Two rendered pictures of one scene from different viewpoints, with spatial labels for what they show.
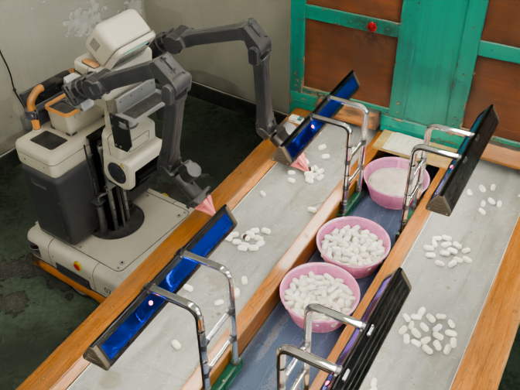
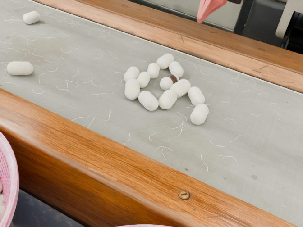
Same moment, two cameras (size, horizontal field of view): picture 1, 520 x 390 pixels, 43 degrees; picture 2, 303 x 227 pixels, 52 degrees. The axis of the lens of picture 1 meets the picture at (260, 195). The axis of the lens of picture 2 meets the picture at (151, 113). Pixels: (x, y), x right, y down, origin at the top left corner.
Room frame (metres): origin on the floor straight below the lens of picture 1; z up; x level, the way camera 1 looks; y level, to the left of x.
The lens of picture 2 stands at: (1.70, -0.34, 0.99)
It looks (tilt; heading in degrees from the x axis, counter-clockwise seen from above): 37 degrees down; 81
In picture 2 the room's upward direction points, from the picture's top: 10 degrees clockwise
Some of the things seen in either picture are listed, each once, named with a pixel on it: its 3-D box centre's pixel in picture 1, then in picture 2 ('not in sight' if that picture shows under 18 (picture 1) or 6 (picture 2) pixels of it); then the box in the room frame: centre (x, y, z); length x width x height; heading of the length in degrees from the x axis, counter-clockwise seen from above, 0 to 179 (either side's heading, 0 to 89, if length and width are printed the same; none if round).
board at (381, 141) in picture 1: (414, 148); not in sight; (2.31, -0.67, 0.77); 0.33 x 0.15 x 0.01; 60
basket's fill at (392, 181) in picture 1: (395, 186); not in sight; (2.12, -0.56, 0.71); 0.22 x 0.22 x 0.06
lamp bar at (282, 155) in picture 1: (319, 113); not in sight; (2.12, -0.23, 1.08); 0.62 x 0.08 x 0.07; 150
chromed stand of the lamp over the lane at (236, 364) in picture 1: (195, 330); not in sight; (1.23, 0.19, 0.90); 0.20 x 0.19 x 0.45; 150
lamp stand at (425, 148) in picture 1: (436, 189); not in sight; (1.87, -0.64, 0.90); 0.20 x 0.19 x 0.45; 150
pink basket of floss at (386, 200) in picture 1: (395, 185); not in sight; (2.12, -0.56, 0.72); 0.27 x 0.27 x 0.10
